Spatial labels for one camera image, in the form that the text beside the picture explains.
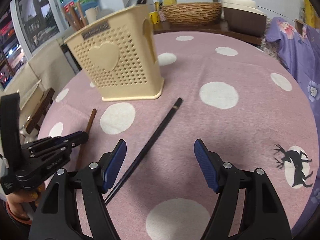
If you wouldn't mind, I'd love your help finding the brown chopstick pair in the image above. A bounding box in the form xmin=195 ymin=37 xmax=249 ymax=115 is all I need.
xmin=75 ymin=108 xmax=98 ymax=172

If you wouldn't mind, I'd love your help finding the black chopstick gold band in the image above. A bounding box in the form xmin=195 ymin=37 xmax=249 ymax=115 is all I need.
xmin=104 ymin=98 xmax=183 ymax=205

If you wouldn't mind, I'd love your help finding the brown chopstick aloft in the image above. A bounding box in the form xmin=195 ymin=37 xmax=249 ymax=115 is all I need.
xmin=76 ymin=0 xmax=87 ymax=27

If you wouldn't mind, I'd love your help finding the left hand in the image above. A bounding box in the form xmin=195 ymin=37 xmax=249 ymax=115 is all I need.
xmin=6 ymin=183 xmax=46 ymax=225

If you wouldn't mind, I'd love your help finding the wooden chair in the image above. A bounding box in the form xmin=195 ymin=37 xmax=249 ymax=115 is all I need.
xmin=24 ymin=87 xmax=55 ymax=134

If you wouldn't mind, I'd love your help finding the pink polka dot tablecloth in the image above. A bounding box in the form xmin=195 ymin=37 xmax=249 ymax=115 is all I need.
xmin=39 ymin=32 xmax=319 ymax=239

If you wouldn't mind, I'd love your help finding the cream plastic utensil holder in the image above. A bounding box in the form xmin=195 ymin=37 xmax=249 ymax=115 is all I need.
xmin=65 ymin=4 xmax=164 ymax=101

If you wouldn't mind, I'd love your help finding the dark wooden counter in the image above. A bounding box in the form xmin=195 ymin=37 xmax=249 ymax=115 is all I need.
xmin=153 ymin=21 xmax=262 ymax=46

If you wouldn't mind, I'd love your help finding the purple floral cloth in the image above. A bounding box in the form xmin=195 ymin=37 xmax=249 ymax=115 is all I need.
xmin=265 ymin=16 xmax=320 ymax=230

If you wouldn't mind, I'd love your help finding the brown white rice cooker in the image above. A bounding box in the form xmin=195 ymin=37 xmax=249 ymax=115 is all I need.
xmin=222 ymin=0 xmax=267 ymax=37

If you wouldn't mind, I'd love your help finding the woven basket sink bowl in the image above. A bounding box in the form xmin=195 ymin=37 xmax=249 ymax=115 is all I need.
xmin=162 ymin=2 xmax=222 ymax=26

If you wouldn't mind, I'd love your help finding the yellow mug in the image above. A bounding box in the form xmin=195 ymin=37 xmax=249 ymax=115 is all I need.
xmin=149 ymin=11 xmax=161 ymax=24

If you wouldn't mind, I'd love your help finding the brown chopstick in holder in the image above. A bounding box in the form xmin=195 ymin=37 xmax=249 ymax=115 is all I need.
xmin=61 ymin=7 xmax=82 ymax=31

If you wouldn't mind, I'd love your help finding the yellow soap dispenser bottle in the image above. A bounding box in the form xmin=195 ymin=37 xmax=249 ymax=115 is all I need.
xmin=163 ymin=0 xmax=177 ymax=6

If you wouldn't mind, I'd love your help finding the yellow package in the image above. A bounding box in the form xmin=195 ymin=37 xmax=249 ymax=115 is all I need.
xmin=304 ymin=0 xmax=320 ymax=29

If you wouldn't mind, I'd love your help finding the window with white frame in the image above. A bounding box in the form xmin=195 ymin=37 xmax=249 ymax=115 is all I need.
xmin=1 ymin=0 xmax=67 ymax=88

